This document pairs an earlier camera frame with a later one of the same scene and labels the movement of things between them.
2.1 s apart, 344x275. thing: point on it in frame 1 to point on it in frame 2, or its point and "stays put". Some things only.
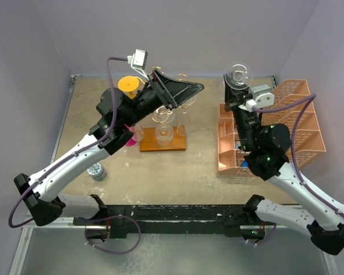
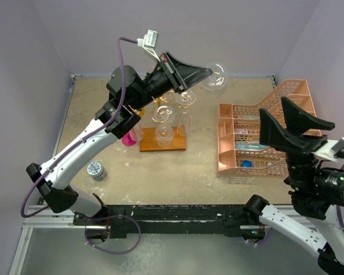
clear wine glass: x=164 y=133 stays put
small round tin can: x=97 y=172 stays put
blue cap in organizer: x=245 y=164 stays put
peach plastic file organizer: x=292 y=108 stays put
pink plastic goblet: x=133 y=139 stays put
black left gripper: x=173 y=92 to x=183 y=75
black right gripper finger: x=231 y=88 to x=271 y=134
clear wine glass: x=183 y=121 stays put
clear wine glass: x=238 y=75 to x=218 y=79
